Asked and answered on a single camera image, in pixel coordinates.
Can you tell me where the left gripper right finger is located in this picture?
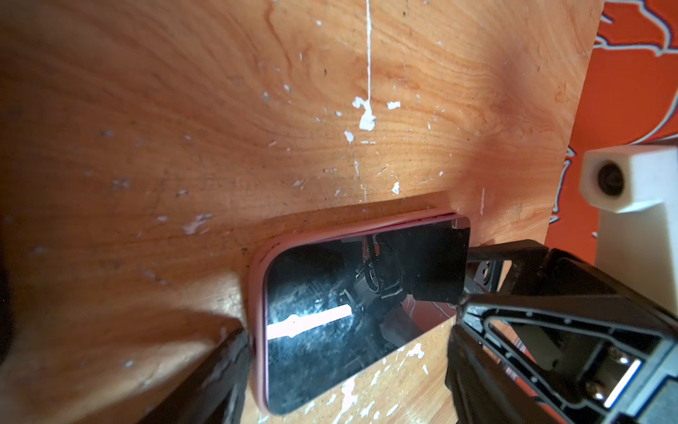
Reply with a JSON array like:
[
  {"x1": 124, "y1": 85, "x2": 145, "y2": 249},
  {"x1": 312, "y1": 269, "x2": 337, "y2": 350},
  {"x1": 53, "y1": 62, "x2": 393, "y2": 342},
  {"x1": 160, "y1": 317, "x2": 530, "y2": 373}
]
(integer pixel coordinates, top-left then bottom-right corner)
[{"x1": 445, "y1": 324, "x2": 556, "y2": 423}]

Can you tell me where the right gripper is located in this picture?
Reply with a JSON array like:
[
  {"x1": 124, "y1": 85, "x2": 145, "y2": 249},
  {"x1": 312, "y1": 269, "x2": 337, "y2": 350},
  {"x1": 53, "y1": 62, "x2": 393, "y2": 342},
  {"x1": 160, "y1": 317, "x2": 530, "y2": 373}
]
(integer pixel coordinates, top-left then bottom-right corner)
[{"x1": 456, "y1": 240, "x2": 677, "y2": 423}]

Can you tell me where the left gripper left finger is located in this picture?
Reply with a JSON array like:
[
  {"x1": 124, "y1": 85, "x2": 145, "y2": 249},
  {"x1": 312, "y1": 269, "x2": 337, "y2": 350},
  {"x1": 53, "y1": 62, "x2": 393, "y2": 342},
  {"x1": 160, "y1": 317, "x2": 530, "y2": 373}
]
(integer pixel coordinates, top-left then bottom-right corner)
[{"x1": 141, "y1": 328, "x2": 251, "y2": 424}]

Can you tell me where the pink phone case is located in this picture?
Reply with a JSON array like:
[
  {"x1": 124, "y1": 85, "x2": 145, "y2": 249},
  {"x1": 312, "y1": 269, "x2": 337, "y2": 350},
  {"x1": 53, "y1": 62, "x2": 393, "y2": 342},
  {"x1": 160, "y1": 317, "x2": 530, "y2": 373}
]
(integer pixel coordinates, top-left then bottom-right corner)
[{"x1": 247, "y1": 206, "x2": 467, "y2": 418}]

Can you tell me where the black smartphone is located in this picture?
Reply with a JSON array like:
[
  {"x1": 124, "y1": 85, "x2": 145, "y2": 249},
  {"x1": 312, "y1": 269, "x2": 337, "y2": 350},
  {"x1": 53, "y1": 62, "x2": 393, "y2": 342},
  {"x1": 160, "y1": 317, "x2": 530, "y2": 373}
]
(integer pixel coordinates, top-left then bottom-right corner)
[{"x1": 263, "y1": 214, "x2": 472, "y2": 417}]

